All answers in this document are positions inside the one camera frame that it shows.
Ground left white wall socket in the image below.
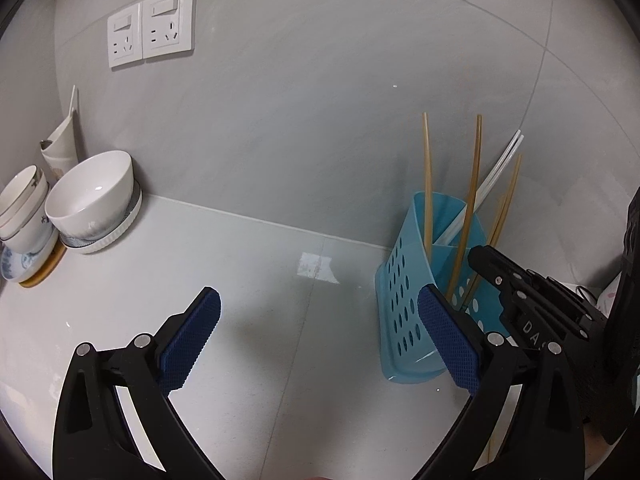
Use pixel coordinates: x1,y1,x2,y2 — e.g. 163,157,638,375
107,3,142,68

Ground white ribbed plate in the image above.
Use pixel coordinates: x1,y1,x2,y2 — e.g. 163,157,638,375
60,181,143,255

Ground white plastic chopstick pair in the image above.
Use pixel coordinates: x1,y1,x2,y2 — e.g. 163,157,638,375
435,129,524,245

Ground bamboo chopstick middle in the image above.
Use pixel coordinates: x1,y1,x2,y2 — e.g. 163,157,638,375
445,114,483,300

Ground stacked small white bowls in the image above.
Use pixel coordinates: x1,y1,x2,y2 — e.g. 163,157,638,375
1,165,52,254

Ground wooden coaster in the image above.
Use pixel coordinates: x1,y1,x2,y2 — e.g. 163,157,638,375
20,240,66,288

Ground white wall socket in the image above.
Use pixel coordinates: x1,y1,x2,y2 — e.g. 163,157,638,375
142,0,195,60
107,3,142,68

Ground white folded paper holder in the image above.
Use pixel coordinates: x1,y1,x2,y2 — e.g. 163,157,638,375
39,86,79,181

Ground blue plastic utensil holder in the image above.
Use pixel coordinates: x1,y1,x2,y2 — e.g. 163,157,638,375
375,192,510,384

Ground bamboo chopstick pair right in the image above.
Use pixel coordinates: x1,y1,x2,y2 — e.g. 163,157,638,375
462,154,523,307

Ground right white wall socket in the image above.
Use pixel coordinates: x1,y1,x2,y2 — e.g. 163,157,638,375
142,0,195,60

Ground large white bowl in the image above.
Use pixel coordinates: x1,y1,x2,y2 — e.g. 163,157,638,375
44,151,134,240

